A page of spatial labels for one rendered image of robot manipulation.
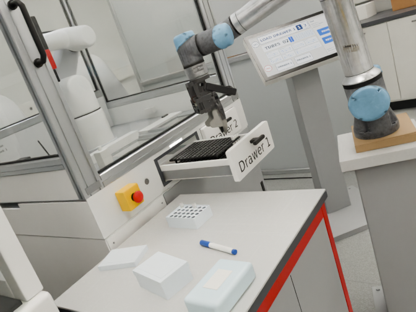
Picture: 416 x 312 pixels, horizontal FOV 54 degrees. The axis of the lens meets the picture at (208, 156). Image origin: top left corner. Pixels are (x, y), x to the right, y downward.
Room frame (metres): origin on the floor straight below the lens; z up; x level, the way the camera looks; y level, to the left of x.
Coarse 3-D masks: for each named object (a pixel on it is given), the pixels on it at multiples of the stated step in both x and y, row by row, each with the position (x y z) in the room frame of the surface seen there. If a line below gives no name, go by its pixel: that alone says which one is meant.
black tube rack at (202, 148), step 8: (192, 144) 1.60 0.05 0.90; (200, 144) 1.55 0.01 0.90; (208, 144) 1.51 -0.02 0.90; (216, 144) 1.48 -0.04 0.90; (224, 144) 1.44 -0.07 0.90; (232, 144) 1.51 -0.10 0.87; (184, 152) 1.52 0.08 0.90; (192, 152) 1.48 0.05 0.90; (200, 152) 1.44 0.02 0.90; (208, 152) 1.41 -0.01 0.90; (224, 152) 1.44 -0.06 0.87; (176, 160) 1.46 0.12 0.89; (184, 160) 1.51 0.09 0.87; (192, 160) 1.48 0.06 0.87; (200, 160) 1.44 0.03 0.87
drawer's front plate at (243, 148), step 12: (252, 132) 1.37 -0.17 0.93; (264, 132) 1.43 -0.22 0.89; (240, 144) 1.30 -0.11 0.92; (252, 144) 1.35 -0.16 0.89; (264, 144) 1.41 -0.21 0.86; (228, 156) 1.25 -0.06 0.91; (240, 156) 1.28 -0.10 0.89; (252, 156) 1.33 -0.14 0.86; (264, 156) 1.40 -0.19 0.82; (252, 168) 1.32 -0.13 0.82; (240, 180) 1.25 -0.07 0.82
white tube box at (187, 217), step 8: (176, 208) 1.25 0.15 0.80; (184, 208) 1.24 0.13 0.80; (192, 208) 1.22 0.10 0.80; (200, 208) 1.20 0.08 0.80; (208, 208) 1.18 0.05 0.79; (168, 216) 1.22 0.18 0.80; (176, 216) 1.21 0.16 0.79; (184, 216) 1.18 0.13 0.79; (192, 216) 1.16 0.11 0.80; (200, 216) 1.15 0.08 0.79; (208, 216) 1.18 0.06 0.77; (168, 224) 1.21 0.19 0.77; (176, 224) 1.19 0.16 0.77; (184, 224) 1.16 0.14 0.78; (192, 224) 1.14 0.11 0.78; (200, 224) 1.14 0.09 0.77
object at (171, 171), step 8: (240, 136) 1.51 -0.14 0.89; (176, 152) 1.58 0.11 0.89; (168, 160) 1.53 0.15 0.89; (208, 160) 1.33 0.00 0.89; (216, 160) 1.30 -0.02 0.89; (224, 160) 1.28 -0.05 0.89; (160, 168) 1.47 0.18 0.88; (168, 168) 1.44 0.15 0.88; (176, 168) 1.42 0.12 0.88; (184, 168) 1.40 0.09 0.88; (192, 168) 1.37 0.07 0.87; (200, 168) 1.35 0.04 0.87; (208, 168) 1.33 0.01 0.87; (216, 168) 1.31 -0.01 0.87; (224, 168) 1.29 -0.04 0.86; (168, 176) 1.45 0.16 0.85; (176, 176) 1.43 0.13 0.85; (184, 176) 1.40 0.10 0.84; (192, 176) 1.38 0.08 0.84; (200, 176) 1.36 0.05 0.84; (208, 176) 1.34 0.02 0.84; (216, 176) 1.32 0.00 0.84
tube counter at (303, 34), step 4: (300, 32) 2.27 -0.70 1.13; (304, 32) 2.27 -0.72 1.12; (308, 32) 2.26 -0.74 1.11; (312, 32) 2.26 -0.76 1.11; (292, 36) 2.27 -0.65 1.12; (296, 36) 2.26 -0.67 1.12; (300, 36) 2.26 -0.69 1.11; (304, 36) 2.25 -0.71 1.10; (308, 36) 2.25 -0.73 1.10; (284, 40) 2.26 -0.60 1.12; (288, 40) 2.25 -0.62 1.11; (292, 40) 2.25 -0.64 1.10; (296, 40) 2.24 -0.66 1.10; (284, 44) 2.24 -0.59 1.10
